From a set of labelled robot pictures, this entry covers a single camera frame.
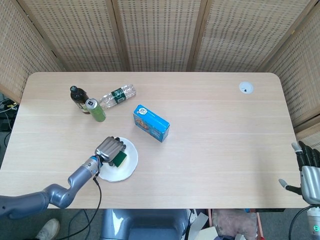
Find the white round plate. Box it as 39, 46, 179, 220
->
98, 136, 139, 183

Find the white table cable grommet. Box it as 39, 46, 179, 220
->
238, 81, 255, 95

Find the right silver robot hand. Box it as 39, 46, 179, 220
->
278, 140, 320, 204

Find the green yellow sponge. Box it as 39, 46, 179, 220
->
112, 150, 128, 168

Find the pink bag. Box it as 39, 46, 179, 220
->
212, 209, 258, 238

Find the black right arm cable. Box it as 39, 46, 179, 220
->
288, 206, 311, 240

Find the woven bamboo screen panel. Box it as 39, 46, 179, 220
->
17, 0, 130, 73
191, 0, 316, 73
0, 0, 63, 103
111, 0, 210, 73
258, 0, 320, 148

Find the blue cookie box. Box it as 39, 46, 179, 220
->
132, 104, 171, 144

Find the beige shoe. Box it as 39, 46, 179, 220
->
34, 218, 61, 240

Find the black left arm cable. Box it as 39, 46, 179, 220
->
56, 174, 103, 240

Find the dark tea bottle green cap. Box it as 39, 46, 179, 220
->
69, 85, 91, 115

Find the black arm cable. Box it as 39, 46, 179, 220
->
288, 206, 311, 240
56, 174, 103, 240

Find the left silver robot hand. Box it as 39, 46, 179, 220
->
94, 136, 127, 167

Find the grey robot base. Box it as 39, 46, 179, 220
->
99, 208, 191, 240

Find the clear plastic water bottle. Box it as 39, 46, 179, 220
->
99, 84, 137, 110

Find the green drink can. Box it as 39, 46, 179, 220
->
85, 98, 107, 123

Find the cardboard piece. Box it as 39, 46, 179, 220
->
187, 212, 218, 240

